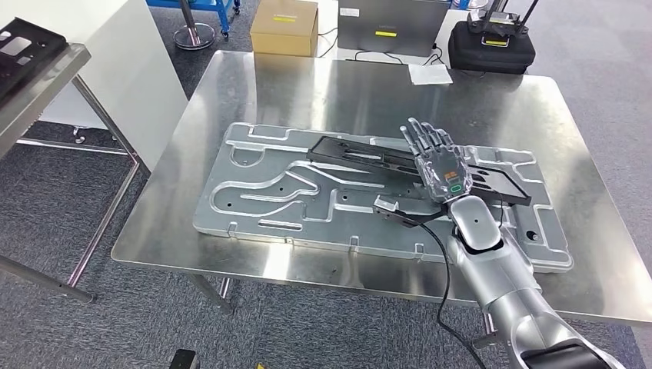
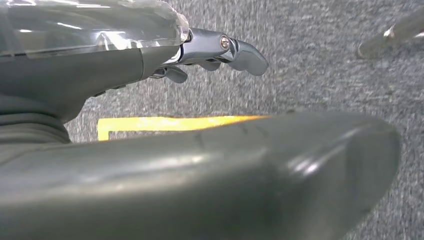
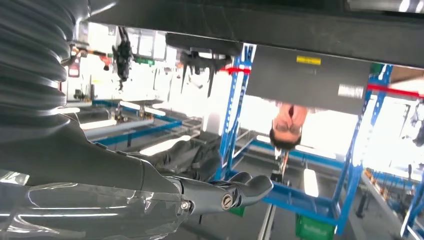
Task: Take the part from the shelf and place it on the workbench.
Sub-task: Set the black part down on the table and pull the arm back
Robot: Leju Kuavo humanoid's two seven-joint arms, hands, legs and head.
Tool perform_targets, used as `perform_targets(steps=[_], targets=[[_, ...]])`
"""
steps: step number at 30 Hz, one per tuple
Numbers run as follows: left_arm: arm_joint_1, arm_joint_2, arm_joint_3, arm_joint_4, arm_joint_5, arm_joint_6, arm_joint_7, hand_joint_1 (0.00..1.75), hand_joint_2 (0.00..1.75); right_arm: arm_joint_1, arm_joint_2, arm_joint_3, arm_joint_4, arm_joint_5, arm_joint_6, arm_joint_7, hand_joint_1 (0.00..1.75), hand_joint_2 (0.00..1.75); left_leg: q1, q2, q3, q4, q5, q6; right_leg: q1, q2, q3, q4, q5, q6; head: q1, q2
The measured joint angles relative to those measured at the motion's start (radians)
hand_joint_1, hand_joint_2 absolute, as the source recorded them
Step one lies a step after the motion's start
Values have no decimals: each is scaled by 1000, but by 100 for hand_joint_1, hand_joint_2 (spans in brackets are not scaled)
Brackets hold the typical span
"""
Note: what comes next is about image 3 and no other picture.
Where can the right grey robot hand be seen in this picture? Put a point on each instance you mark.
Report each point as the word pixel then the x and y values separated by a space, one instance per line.
pixel 82 185

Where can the blue metal shelf rack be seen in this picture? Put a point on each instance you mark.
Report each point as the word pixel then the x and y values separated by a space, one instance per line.
pixel 232 116

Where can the steel workbench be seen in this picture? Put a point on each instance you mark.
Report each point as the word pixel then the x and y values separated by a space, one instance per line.
pixel 381 5

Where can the black machine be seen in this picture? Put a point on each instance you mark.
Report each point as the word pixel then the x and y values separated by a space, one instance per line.
pixel 122 56

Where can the person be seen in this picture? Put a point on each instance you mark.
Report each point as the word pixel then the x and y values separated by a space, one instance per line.
pixel 288 122

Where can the grey cabinet with yellow label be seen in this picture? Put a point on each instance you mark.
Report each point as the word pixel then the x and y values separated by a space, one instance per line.
pixel 281 82

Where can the green plastic crate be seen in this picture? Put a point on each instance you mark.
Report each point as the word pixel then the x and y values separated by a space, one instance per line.
pixel 314 228

